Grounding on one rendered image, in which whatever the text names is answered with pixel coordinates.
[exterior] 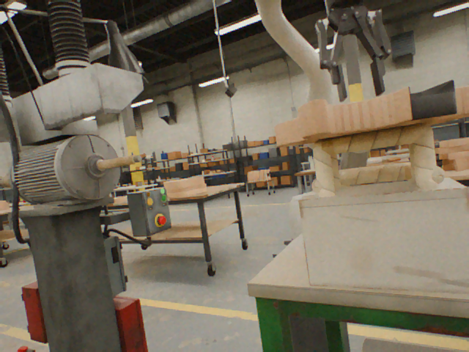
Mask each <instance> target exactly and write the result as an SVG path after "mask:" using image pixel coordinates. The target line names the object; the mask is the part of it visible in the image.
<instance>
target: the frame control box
mask: <svg viewBox="0 0 469 352"><path fill-rule="evenodd" d="M160 189H161V188H152V189H147V190H144V191H137V192H133V193H129V194H127V199H128V208H129V213H130V221H131V226H132V231H133V236H135V237H138V236H146V237H147V238H146V239H147V240H148V243H145V242H143V241H140V240H139V239H137V238H134V237H133V236H131V235H128V234H127V233H125V232H123V231H120V230H115V229H109V230H107V231H106V235H105V237H104V238H110V231H111V232H116V233H118V234H120V235H122V236H124V237H126V238H128V239H130V240H132V241H134V242H136V243H138V244H141V245H142V246H145V247H150V246H151V245H152V239H151V236H152V235H153V234H155V233H158V232H161V231H163V230H166V229H171V228H172V226H171V217H170V212H169V203H168V198H167V194H166V188H163V189H164V191H165V192H164V194H161V193H160ZM147 191H149V192H150V197H149V198H150V199H152V204H151V205H148V204H147V199H148V198H147V196H146V192H147ZM162 196H166V201H163V200H162V199H161V197H162ZM161 216H165V217H166V223H165V224H164V225H161V224H160V223H159V222H158V219H159V218H160V217H161Z"/></svg>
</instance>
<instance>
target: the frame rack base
mask: <svg viewBox="0 0 469 352"><path fill-rule="evenodd" d="M438 185H439V188H435V189H427V190H419V189H416V184H415V183H413V181H412V180H411V181H402V182H393V183H378V184H369V185H360V186H345V187H341V189H340V190H337V191H335V194H336V196H333V197H319V195H309V196H304V197H301V198H300V199H299V200H298V203H299V209H300V220H301V226H302V231H303V241H304V247H305V253H306V263H307V269H308V275H309V284H310V286H322V287H362V288H377V289H391V290H418V291H433V292H441V293H461V294H469V196H468V188H467V187H465V186H463V185H462V184H460V183H458V182H456V181H455V180H452V179H451V178H450V177H445V179H444V181H443V182H442V183H440V184H438Z"/></svg>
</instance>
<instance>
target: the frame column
mask: <svg viewBox="0 0 469 352"><path fill-rule="evenodd" d="M102 207H103V206H99V207H96V208H90V209H86V210H80V211H76V212H73V213H68V214H64V215H60V216H38V217H27V218H20V220H21V221H22V222H23V224H24V225H25V226H26V228H27V229H28V233H29V240H30V244H31V248H32V256H33V261H34V268H35V271H36V276H37V284H38V288H39V292H40V300H41V304H42V308H43V315H44V320H45V332H46V336H47V341H48V348H49V352H122V346H121V342H120V337H119V330H118V325H117V317H116V313H115V308H114V300H113V296H112V291H111V283H110V278H109V273H108V261H107V256H106V248H105V244H104V239H103V231H102V227H101V222H100V213H101V210H102Z"/></svg>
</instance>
